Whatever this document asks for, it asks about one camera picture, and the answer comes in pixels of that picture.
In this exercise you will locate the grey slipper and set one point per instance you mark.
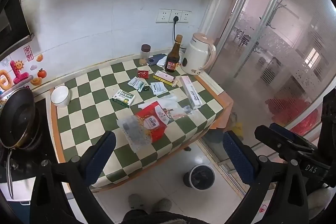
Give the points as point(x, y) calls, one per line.
point(162, 205)
point(137, 201)

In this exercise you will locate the small dark green object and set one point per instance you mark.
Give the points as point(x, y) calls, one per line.
point(146, 88)

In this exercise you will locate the green white medicine box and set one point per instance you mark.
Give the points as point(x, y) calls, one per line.
point(124, 98)

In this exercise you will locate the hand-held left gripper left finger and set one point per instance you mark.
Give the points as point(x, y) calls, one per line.
point(101, 158)

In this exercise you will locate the red snack bag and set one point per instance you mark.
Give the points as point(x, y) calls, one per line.
point(153, 121)

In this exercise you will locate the clear bag with dark print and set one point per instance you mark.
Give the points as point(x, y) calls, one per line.
point(134, 134)

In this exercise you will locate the pink box with yellow edge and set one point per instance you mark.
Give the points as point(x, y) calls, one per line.
point(164, 77)

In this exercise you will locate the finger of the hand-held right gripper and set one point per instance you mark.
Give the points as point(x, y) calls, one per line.
point(282, 130)
point(273, 140)

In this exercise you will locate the person's left leg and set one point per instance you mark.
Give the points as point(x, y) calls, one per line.
point(135, 217)

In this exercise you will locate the long white carton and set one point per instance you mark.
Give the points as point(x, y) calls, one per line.
point(190, 91)

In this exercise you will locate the white wall socket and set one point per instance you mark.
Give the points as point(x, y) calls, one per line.
point(162, 16)
point(186, 17)
point(175, 14)

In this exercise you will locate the black frying pan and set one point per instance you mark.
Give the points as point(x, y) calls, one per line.
point(18, 119)

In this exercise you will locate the blue cabinet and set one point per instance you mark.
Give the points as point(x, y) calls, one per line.
point(19, 213)

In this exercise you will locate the cream electric kettle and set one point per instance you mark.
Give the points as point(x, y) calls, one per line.
point(195, 56)

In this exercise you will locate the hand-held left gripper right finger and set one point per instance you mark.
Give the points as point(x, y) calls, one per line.
point(237, 158)

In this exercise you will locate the white round bin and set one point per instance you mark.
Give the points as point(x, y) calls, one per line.
point(199, 176)

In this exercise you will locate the colourful wall stickers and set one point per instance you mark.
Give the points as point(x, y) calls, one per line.
point(19, 73)

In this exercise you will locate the yellow bag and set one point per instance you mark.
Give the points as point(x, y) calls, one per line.
point(237, 130)

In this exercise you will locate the white green sachet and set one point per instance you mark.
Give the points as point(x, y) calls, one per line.
point(141, 87)
point(133, 81)

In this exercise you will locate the black range hood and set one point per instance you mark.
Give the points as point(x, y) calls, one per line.
point(13, 19)

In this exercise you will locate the sliding glass door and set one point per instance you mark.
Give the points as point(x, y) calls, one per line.
point(275, 56)

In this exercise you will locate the clear plastic wrapper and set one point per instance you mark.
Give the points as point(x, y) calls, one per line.
point(178, 108)

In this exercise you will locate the black stove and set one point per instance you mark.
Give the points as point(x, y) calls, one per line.
point(44, 134)

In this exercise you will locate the white printed leaflet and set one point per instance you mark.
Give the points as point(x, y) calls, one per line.
point(158, 88)

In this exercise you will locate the dark sauce bottle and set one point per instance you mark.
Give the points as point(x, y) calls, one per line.
point(172, 60)

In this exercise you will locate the dark blue phone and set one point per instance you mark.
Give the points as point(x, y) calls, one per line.
point(155, 59)

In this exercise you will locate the red plastic basket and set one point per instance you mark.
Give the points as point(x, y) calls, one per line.
point(291, 111)

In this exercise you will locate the white folded paper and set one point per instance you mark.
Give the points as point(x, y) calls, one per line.
point(162, 62)

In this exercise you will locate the person's right forearm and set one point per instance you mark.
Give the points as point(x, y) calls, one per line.
point(319, 203)

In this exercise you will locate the glass jar with brown lid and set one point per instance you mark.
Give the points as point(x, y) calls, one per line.
point(144, 54)

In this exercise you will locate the orange table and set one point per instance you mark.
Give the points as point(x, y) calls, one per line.
point(224, 113)

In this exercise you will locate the white bowl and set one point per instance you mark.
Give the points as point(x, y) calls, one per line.
point(61, 95)

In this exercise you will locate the green white checkered tablecloth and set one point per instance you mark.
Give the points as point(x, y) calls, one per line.
point(92, 113)

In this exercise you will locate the red sachet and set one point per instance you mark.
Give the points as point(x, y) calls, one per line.
point(143, 74)

